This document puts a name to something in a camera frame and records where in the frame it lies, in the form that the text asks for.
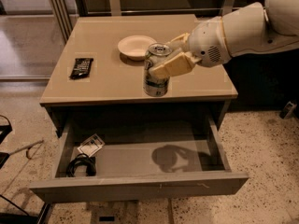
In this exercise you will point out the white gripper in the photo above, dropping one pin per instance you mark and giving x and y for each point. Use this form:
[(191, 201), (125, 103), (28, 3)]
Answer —
[(206, 43)]

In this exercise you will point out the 7up soda can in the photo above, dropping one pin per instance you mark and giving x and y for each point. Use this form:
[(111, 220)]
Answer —
[(153, 86)]

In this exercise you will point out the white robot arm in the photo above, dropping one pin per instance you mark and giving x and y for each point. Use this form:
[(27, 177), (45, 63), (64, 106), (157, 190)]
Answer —
[(266, 28)]

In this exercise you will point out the grey cabinet with beige top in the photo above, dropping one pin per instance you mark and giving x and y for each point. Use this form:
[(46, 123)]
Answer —
[(111, 79)]

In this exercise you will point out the open grey top drawer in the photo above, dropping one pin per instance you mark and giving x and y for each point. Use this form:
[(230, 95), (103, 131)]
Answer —
[(142, 158)]

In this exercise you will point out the white card in drawer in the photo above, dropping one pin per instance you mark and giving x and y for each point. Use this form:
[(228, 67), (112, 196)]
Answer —
[(91, 145)]

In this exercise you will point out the white bowl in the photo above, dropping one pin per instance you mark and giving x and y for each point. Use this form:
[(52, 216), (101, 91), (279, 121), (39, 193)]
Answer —
[(135, 47)]

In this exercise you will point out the black snack bar packet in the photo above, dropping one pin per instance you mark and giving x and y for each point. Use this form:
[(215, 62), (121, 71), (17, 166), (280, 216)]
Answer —
[(81, 68)]

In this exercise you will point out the small grey floor object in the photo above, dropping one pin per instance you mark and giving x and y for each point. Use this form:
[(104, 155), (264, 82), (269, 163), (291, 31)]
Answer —
[(288, 109)]

